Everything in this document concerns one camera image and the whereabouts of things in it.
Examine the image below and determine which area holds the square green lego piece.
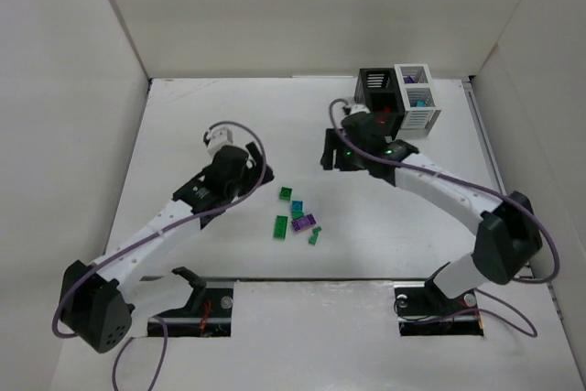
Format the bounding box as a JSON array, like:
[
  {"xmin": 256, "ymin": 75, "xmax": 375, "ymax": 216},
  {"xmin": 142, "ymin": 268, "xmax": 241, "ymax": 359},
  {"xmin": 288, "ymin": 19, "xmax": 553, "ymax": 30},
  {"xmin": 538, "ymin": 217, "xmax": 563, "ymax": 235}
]
[{"xmin": 278, "ymin": 187, "xmax": 293, "ymax": 201}]

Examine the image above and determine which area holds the long green lego plate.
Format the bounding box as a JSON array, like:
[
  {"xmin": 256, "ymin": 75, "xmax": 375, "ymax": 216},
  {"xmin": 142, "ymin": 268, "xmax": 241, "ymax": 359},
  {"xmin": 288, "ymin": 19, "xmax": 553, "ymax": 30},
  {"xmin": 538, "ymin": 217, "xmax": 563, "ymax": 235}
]
[{"xmin": 273, "ymin": 215, "xmax": 288, "ymax": 240}]

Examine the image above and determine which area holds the teal square lego piece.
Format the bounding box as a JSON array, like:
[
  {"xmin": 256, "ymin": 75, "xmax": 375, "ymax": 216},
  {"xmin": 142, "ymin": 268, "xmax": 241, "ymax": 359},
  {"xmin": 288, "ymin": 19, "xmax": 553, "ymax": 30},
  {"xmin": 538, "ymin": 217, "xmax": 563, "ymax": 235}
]
[{"xmin": 290, "ymin": 201, "xmax": 304, "ymax": 212}]

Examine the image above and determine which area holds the purple lego plate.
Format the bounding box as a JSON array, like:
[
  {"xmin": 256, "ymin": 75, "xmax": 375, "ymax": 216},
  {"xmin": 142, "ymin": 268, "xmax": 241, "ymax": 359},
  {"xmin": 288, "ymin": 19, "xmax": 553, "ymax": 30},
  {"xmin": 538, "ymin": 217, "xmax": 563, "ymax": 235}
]
[{"xmin": 291, "ymin": 214, "xmax": 317, "ymax": 233}]

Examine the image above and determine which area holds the small green lego piece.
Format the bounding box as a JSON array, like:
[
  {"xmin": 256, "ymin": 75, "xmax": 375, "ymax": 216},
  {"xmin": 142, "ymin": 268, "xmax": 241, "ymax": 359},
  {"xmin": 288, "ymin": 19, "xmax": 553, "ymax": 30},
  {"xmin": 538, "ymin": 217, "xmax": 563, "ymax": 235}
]
[{"xmin": 308, "ymin": 226, "xmax": 321, "ymax": 245}]

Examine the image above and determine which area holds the purple paw print lego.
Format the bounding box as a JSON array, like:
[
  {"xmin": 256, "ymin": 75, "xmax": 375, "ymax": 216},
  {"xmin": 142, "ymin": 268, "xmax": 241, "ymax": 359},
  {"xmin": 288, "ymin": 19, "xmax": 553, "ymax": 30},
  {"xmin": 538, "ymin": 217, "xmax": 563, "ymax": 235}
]
[{"xmin": 403, "ymin": 75, "xmax": 418, "ymax": 84}]

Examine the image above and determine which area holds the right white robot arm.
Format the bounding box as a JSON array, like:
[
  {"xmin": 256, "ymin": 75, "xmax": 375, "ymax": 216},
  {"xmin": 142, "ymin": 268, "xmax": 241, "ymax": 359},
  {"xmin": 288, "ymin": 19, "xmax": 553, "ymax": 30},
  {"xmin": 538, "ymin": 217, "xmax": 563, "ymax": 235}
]
[{"xmin": 320, "ymin": 111, "xmax": 543, "ymax": 317}]

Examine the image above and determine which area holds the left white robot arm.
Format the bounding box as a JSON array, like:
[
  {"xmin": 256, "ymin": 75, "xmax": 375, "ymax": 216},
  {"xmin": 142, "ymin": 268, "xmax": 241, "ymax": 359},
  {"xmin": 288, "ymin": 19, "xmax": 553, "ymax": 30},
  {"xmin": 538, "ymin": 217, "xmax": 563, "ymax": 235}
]
[{"xmin": 52, "ymin": 140, "xmax": 274, "ymax": 353}]

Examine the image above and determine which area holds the black slatted container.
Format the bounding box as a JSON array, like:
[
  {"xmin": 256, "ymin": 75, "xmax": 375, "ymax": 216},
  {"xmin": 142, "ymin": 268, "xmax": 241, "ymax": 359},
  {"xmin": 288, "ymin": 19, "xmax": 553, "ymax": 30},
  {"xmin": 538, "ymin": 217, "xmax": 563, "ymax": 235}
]
[{"xmin": 354, "ymin": 68, "xmax": 406, "ymax": 139}]

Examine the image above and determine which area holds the white slatted container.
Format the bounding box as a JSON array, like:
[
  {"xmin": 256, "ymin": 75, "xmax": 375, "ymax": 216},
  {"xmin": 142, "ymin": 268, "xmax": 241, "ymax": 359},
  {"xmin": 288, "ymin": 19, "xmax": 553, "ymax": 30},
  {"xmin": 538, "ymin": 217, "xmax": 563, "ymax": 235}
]
[{"xmin": 394, "ymin": 63, "xmax": 441, "ymax": 139}]

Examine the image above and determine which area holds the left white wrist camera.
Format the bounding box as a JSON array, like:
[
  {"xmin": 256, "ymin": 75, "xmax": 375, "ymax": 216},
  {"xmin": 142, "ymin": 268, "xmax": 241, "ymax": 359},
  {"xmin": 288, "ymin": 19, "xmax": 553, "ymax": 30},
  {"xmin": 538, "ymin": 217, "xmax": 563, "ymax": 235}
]
[{"xmin": 203, "ymin": 125, "xmax": 233, "ymax": 157}]

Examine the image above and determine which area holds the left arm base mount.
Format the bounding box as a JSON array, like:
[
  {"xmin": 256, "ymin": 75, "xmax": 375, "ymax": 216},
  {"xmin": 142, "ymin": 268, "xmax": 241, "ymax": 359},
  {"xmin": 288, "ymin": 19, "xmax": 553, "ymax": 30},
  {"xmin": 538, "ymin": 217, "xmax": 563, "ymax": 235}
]
[{"xmin": 158, "ymin": 283, "xmax": 233, "ymax": 338}]

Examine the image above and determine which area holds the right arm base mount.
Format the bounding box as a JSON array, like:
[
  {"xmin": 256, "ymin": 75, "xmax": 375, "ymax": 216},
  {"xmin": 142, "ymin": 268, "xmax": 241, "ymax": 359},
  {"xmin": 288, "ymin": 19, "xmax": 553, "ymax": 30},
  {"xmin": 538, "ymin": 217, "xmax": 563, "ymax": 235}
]
[{"xmin": 393, "ymin": 285, "xmax": 484, "ymax": 337}]

